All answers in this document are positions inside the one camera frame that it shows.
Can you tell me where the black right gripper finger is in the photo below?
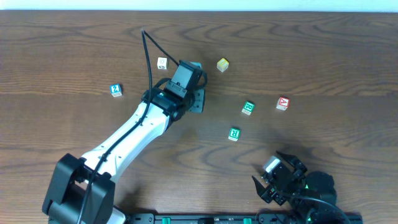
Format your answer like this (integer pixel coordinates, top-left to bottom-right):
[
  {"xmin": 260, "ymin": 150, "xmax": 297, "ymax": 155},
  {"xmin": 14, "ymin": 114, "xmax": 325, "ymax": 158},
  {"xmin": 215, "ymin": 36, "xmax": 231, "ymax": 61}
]
[
  {"xmin": 276, "ymin": 151, "xmax": 299, "ymax": 165},
  {"xmin": 251, "ymin": 176, "xmax": 267, "ymax": 195}
]

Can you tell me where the blue number 2 block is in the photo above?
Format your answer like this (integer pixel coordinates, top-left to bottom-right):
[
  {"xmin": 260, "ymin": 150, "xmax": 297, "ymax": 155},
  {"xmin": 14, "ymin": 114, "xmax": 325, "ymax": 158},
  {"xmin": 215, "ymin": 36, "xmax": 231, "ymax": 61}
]
[{"xmin": 109, "ymin": 83, "xmax": 123, "ymax": 97}]

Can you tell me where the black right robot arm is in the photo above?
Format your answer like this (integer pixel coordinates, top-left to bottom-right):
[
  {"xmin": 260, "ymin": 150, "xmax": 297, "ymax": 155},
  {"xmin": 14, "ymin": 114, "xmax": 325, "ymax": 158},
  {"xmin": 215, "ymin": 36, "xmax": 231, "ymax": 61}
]
[{"xmin": 252, "ymin": 151, "xmax": 351, "ymax": 223}]

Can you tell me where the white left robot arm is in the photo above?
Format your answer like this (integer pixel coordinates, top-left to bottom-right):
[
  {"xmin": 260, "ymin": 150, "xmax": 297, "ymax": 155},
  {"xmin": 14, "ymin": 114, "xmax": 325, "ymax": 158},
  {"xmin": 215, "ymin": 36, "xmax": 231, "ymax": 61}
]
[{"xmin": 42, "ymin": 88, "xmax": 205, "ymax": 224}]

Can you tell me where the green R block near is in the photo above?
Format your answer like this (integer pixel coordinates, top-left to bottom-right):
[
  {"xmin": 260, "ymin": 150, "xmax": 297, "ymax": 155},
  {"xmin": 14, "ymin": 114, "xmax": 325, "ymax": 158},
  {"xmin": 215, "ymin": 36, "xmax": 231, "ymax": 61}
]
[{"xmin": 228, "ymin": 128, "xmax": 241, "ymax": 141}]

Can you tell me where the green r block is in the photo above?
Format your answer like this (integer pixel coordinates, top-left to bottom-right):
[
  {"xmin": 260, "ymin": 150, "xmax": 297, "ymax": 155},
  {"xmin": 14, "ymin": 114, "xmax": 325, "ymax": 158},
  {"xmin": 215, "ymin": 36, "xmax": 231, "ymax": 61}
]
[
  {"xmin": 228, "ymin": 128, "xmax": 241, "ymax": 141},
  {"xmin": 241, "ymin": 101, "xmax": 255, "ymax": 115}
]

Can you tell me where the yellow letter block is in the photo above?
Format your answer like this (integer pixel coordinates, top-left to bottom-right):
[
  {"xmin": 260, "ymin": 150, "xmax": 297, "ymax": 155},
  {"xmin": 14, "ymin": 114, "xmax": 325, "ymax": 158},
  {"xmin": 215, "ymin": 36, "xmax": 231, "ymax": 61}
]
[{"xmin": 216, "ymin": 58, "xmax": 229, "ymax": 72}]

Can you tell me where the green R block far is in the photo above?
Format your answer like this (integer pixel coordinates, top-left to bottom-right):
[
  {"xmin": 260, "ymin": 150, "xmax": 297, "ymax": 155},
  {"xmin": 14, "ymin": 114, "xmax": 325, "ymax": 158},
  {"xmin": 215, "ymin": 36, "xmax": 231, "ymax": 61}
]
[{"xmin": 241, "ymin": 101, "xmax": 255, "ymax": 115}]

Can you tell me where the white plain face block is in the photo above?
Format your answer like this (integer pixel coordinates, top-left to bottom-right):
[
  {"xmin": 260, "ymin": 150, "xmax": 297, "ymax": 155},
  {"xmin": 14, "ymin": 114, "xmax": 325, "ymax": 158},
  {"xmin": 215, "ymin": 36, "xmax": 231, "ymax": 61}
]
[{"xmin": 157, "ymin": 57, "xmax": 168, "ymax": 70}]

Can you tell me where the red letter A block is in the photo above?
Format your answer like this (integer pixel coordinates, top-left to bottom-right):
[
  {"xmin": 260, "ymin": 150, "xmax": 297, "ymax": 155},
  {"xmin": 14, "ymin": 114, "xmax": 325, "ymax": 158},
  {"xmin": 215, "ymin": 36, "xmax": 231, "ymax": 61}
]
[{"xmin": 276, "ymin": 97, "xmax": 290, "ymax": 111}]

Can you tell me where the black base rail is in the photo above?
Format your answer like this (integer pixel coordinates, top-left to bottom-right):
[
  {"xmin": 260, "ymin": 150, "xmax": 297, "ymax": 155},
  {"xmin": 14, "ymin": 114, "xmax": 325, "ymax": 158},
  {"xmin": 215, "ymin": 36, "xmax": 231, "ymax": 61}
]
[{"xmin": 125, "ymin": 212, "xmax": 346, "ymax": 224}]

